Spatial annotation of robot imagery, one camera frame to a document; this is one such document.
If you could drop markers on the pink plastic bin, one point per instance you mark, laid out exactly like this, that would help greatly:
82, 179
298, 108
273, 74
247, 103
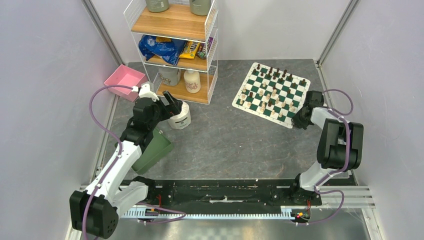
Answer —
125, 76

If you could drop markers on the cream bottle pink lettering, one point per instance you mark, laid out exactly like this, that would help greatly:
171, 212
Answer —
192, 81

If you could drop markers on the green white chess board mat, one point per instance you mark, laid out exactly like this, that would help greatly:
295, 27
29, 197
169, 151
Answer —
272, 94

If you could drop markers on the grey patterned mug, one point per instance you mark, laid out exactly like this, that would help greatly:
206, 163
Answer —
169, 76

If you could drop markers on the white wire wooden shelf rack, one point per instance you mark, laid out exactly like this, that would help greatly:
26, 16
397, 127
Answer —
178, 22

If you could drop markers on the white slotted cable duct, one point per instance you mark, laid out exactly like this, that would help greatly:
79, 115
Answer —
142, 212

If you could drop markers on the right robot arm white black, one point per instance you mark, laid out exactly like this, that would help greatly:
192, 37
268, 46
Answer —
339, 148

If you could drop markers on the green plastic bin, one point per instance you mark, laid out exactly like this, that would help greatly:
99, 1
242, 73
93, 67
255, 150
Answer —
159, 147

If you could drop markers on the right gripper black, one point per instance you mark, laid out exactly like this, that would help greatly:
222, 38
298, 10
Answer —
296, 122

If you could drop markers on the yellow candy bag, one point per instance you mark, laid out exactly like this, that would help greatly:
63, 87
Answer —
190, 49

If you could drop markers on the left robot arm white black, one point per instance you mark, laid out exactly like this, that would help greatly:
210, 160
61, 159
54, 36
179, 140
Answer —
97, 209

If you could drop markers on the blue snack bag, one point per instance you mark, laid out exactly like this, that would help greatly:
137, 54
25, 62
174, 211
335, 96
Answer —
168, 49

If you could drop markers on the grey-green jar left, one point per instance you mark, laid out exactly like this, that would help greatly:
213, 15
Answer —
157, 6

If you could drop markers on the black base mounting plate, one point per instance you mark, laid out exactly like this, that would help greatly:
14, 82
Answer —
228, 196

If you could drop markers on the grey-green jar right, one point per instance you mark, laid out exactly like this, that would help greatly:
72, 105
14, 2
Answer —
200, 7

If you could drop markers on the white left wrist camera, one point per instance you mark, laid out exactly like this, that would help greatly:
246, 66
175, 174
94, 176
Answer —
144, 91

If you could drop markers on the grey-green jar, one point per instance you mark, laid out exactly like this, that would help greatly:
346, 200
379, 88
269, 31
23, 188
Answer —
200, 7
157, 6

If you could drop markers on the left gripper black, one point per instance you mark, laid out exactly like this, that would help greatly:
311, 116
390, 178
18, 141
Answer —
173, 108

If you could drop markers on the purple snack packet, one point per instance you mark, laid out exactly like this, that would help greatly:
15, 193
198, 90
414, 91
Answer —
204, 48

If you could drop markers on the white wrapped paper roll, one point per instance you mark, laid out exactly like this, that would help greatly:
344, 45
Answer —
181, 120

